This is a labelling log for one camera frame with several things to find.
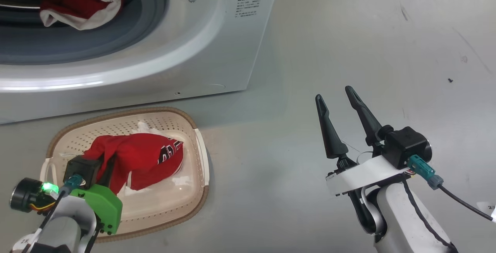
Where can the red jersey with number print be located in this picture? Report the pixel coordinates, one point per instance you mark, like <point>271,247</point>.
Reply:
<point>139,156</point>

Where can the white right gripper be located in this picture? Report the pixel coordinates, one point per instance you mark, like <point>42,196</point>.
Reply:
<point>364,177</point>

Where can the red shorts with white trim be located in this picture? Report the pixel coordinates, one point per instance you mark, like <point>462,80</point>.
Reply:
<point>85,1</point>

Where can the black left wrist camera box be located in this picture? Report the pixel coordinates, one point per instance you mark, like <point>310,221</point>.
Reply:
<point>81,167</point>

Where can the cream perforated laundry basket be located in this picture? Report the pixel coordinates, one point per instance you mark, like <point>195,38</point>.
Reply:
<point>186,144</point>

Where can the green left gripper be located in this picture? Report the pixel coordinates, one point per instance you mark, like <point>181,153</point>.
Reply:
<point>106,210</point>

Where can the white front-load washing machine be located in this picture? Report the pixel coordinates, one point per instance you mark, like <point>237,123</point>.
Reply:
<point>217,51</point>

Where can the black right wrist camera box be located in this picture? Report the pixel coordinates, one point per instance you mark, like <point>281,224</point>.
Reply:
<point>407,144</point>

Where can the grey rubber door seal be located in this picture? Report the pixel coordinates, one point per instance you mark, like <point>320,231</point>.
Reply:
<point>116,40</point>

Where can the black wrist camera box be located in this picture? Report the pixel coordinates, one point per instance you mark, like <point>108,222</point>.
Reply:
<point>407,144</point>
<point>81,167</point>

